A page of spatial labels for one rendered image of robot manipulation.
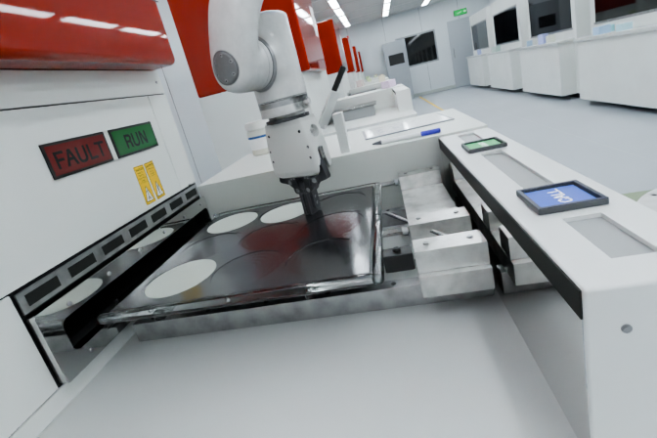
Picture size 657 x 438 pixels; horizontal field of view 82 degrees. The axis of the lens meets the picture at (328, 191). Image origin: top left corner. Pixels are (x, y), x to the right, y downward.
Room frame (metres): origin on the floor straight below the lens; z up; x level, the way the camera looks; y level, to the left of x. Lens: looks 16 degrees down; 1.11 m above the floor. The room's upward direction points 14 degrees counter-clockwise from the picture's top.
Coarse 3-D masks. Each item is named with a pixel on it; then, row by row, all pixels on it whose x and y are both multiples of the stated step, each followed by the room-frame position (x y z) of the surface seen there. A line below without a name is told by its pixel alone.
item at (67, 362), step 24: (192, 216) 0.75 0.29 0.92; (144, 240) 0.60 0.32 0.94; (120, 264) 0.53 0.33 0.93; (72, 288) 0.45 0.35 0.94; (96, 288) 0.48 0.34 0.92; (48, 312) 0.41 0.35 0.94; (72, 312) 0.44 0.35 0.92; (48, 336) 0.40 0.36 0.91; (96, 336) 0.45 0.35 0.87; (48, 360) 0.39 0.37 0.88; (72, 360) 0.41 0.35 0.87
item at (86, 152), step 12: (60, 144) 0.53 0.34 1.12; (72, 144) 0.55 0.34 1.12; (84, 144) 0.57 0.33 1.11; (96, 144) 0.59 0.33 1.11; (48, 156) 0.51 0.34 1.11; (60, 156) 0.52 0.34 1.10; (72, 156) 0.54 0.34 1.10; (84, 156) 0.56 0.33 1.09; (96, 156) 0.58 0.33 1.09; (108, 156) 0.61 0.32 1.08; (60, 168) 0.52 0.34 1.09; (72, 168) 0.54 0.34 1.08
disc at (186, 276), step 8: (184, 264) 0.55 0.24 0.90; (192, 264) 0.54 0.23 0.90; (200, 264) 0.53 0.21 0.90; (208, 264) 0.52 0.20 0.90; (168, 272) 0.53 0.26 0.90; (176, 272) 0.52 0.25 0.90; (184, 272) 0.52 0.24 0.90; (192, 272) 0.51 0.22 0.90; (200, 272) 0.50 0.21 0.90; (208, 272) 0.49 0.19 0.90; (160, 280) 0.51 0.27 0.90; (168, 280) 0.50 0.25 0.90; (176, 280) 0.50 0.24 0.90; (184, 280) 0.49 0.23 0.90; (192, 280) 0.48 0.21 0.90; (200, 280) 0.47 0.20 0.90; (152, 288) 0.49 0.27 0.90; (160, 288) 0.48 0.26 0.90; (168, 288) 0.47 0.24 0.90; (176, 288) 0.47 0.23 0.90; (184, 288) 0.46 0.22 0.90; (152, 296) 0.46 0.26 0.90; (160, 296) 0.45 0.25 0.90
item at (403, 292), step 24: (360, 288) 0.44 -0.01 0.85; (384, 288) 0.42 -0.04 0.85; (408, 288) 0.42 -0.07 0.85; (192, 312) 0.49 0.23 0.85; (216, 312) 0.47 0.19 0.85; (240, 312) 0.46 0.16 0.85; (264, 312) 0.45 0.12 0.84; (288, 312) 0.45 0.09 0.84; (312, 312) 0.44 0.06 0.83; (336, 312) 0.43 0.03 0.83; (360, 312) 0.43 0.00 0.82; (144, 336) 0.49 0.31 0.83; (168, 336) 0.48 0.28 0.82
